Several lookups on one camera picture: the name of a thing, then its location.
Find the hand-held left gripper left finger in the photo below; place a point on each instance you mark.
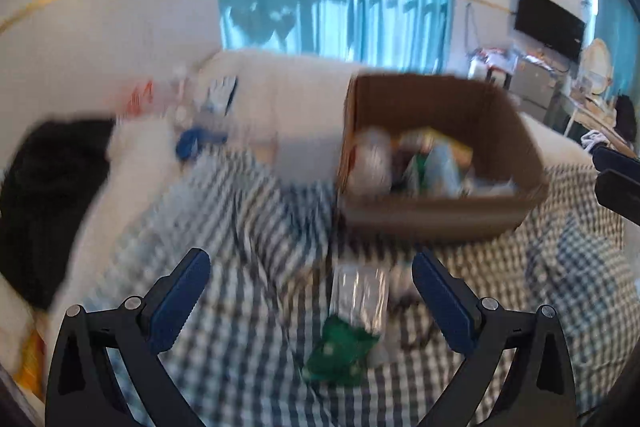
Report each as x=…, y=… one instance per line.
x=180, y=302

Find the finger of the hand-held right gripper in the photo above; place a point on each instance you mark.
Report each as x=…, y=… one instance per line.
x=622, y=197
x=617, y=161

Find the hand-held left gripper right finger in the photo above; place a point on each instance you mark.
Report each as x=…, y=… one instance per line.
x=447, y=307

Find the clear plastic bottle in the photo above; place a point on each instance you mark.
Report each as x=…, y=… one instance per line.
x=360, y=292
x=371, y=159

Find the brown cardboard box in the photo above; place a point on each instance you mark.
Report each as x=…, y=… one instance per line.
x=435, y=217

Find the green snack packet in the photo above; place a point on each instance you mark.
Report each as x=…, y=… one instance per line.
x=340, y=352
x=415, y=169

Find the white lace cloth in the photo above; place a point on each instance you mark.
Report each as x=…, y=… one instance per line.
x=492, y=188

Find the white desk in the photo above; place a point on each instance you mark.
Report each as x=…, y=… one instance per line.
x=595, y=112

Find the blue checkered blanket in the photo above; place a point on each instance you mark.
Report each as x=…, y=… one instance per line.
x=260, y=357

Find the white oval mirror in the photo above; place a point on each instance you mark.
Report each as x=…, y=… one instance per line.
x=597, y=62

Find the grey cabinet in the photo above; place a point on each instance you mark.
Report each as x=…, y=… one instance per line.
x=535, y=87

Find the white pillow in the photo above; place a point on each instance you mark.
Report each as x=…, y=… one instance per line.
x=135, y=167

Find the yellow blue packet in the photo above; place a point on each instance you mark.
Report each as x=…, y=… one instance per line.
x=450, y=157

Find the black flat television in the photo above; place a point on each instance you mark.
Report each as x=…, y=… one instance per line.
x=547, y=22

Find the orange yellow packet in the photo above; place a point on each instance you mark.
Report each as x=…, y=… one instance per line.
x=32, y=362

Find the blue plastic item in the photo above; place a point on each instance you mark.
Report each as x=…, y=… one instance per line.
x=195, y=142

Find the black cloth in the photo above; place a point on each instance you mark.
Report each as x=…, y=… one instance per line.
x=45, y=207

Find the white red plastic bag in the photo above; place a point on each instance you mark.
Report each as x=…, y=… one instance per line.
x=142, y=97

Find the white bag blue trim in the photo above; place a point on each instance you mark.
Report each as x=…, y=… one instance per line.
x=220, y=94

